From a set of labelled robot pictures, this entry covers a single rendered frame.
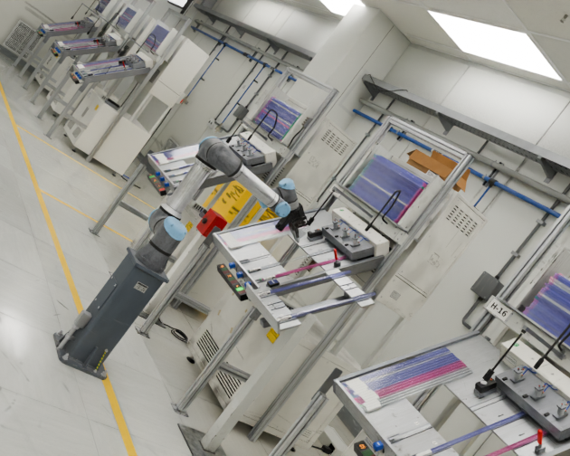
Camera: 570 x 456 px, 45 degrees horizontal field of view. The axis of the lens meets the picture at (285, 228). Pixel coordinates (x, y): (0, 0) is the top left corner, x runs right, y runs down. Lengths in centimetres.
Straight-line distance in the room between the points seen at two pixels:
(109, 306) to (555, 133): 360
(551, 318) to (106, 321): 189
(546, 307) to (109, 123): 577
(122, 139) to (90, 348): 486
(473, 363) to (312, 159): 241
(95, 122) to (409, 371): 558
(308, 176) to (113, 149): 342
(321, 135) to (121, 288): 226
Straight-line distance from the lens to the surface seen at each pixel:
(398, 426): 266
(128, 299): 320
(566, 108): 562
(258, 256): 371
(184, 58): 787
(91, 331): 324
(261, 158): 482
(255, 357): 373
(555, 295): 299
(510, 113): 587
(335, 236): 374
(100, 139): 783
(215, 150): 314
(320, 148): 496
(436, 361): 295
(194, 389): 351
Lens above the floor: 130
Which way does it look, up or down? 4 degrees down
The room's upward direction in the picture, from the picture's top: 37 degrees clockwise
